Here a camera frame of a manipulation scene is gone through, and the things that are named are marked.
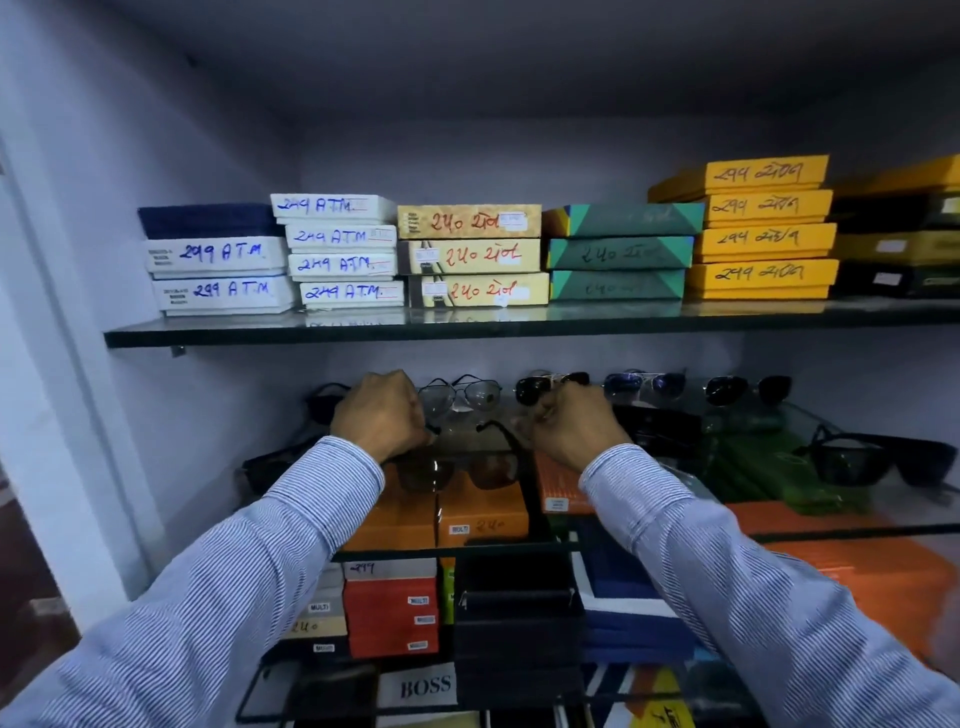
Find person's left hand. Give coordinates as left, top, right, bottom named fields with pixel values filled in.
left=330, top=369, right=438, bottom=465

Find person's right hand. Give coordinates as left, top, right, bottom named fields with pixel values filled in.
left=523, top=381, right=636, bottom=474

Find brown lens sunglasses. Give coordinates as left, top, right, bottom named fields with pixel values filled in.
left=396, top=418, right=535, bottom=496

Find person's left forearm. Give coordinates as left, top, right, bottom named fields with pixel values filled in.
left=0, top=435, right=387, bottom=728

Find person's right forearm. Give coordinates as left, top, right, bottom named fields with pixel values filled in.
left=579, top=442, right=960, bottom=728

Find dark sunglasses gold bridge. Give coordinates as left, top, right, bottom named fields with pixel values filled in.
left=514, top=369, right=591, bottom=408

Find clear lens aviator glasses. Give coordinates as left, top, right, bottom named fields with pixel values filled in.
left=417, top=374, right=504, bottom=419

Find small orange box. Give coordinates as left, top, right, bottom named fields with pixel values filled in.
left=533, top=450, right=596, bottom=516

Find blue lens sunglasses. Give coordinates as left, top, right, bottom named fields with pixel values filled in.
left=602, top=368, right=688, bottom=400

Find white box blue handwriting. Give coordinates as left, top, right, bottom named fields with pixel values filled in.
left=270, top=192, right=398, bottom=224
left=288, top=250, right=399, bottom=282
left=298, top=279, right=407, bottom=310
left=283, top=222, right=399, bottom=252

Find long glass shelf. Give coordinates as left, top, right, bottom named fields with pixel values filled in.
left=103, top=296, right=960, bottom=351

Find orange box with white label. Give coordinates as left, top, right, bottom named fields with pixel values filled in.
left=436, top=471, right=531, bottom=549

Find cream yellow box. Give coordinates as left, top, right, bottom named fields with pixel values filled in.
left=396, top=203, right=543, bottom=240
left=408, top=272, right=552, bottom=309
left=398, top=238, right=543, bottom=276

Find teal box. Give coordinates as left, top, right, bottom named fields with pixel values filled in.
left=546, top=236, right=696, bottom=272
left=549, top=269, right=687, bottom=303
left=541, top=202, right=707, bottom=239

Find white box with black print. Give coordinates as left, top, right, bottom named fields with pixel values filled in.
left=144, top=237, right=291, bottom=276
left=151, top=274, right=299, bottom=317

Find round black sunglasses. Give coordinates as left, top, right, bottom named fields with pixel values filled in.
left=702, top=374, right=794, bottom=409

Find white box red handwriting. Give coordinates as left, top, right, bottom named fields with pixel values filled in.
left=342, top=558, right=439, bottom=582

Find blue and white box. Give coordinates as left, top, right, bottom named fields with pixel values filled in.
left=570, top=516, right=700, bottom=666

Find green box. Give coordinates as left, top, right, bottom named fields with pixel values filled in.
left=703, top=426, right=852, bottom=517

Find navy blue box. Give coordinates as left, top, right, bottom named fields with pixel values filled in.
left=138, top=203, right=285, bottom=241

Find tan box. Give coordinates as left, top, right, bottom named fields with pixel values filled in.
left=281, top=562, right=351, bottom=643

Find white box with black lettering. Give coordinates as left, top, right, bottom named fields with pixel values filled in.
left=374, top=662, right=459, bottom=723

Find glass shelf with sunglasses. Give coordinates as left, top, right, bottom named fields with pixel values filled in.
left=240, top=390, right=960, bottom=564

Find yellow and black box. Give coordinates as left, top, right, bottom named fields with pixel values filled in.
left=626, top=666, right=697, bottom=728

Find large black wraparound sunglasses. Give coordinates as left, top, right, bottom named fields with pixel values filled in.
left=793, top=424, right=960, bottom=490

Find large orange box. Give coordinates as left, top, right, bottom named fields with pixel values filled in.
left=726, top=501, right=960, bottom=661

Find dark box with white label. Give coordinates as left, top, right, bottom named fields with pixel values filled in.
left=836, top=261, right=960, bottom=300
left=831, top=192, right=960, bottom=234

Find mustard box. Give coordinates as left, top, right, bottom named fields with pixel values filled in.
left=834, top=229, right=960, bottom=265
left=834, top=153, right=960, bottom=198

